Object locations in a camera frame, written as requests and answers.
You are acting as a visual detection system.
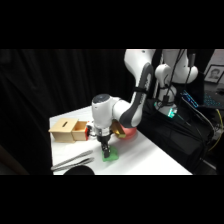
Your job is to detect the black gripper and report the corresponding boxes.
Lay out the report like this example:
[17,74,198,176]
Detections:
[94,126,115,159]

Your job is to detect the green triangle block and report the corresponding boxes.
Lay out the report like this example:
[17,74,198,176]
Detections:
[101,146,120,163]

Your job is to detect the pink red bowl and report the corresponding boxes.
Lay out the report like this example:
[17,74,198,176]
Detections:
[118,125,138,140]

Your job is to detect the wooden drawer red front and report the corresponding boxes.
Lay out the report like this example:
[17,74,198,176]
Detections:
[71,120,92,142]

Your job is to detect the black round object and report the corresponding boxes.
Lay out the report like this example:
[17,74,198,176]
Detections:
[63,165,96,176]

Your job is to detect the metal tongs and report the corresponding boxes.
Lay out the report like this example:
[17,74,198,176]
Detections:
[50,149,96,173]

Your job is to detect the wooden box with slot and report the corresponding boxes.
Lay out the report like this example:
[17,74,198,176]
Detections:
[48,117,80,144]

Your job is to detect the black robot stand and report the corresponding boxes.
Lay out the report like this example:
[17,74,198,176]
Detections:
[138,98,216,175]

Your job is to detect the small green light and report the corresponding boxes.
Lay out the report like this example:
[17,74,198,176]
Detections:
[166,108,177,119]

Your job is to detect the black curtain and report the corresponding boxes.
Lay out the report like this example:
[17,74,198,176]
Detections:
[0,49,136,176]

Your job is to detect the blue lit device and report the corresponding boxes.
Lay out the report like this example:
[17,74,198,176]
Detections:
[181,89,201,109]

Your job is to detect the backlit keyboard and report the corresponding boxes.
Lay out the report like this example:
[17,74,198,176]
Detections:
[202,93,224,110]

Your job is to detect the framed picture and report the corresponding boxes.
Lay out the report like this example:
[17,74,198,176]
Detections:
[203,64,224,85]

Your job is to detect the black cable bundle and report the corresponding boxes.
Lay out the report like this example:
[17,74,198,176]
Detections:
[159,49,189,108]

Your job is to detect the yellow cable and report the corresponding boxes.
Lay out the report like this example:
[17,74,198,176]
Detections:
[208,108,224,153]

